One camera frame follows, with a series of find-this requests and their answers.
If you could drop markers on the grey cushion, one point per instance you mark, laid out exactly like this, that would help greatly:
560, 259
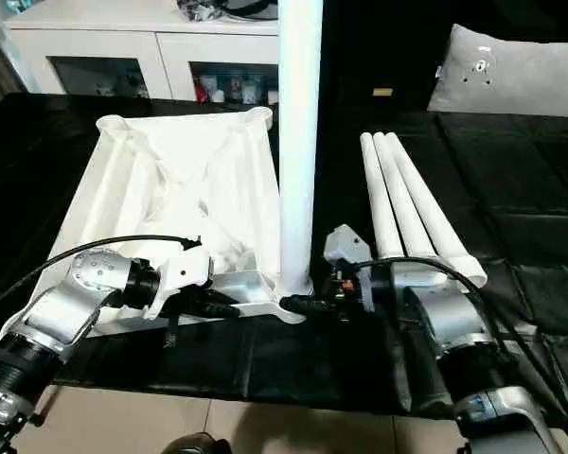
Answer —
511, 71

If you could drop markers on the black cabinet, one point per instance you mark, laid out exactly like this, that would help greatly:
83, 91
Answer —
383, 47

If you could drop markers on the black mat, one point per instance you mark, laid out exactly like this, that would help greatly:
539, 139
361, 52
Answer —
525, 189

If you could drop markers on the dark robot left foot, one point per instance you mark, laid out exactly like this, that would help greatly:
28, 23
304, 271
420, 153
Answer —
196, 445

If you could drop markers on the white cabinet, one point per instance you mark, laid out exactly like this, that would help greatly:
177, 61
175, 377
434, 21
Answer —
123, 47

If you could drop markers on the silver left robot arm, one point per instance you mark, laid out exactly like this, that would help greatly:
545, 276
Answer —
61, 302

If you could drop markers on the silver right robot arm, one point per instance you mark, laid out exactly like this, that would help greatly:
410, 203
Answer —
454, 312

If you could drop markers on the white plastic table leg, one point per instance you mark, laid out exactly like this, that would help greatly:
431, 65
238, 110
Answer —
400, 189
378, 198
431, 208
297, 142

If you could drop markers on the dark bag on cabinet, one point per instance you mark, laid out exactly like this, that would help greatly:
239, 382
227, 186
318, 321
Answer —
251, 8

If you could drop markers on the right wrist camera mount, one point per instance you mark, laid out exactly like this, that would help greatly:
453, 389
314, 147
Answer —
345, 243

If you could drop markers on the small gold label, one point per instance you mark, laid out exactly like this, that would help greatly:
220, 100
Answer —
382, 92

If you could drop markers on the dark clutter pile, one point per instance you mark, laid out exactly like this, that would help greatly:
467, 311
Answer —
199, 10

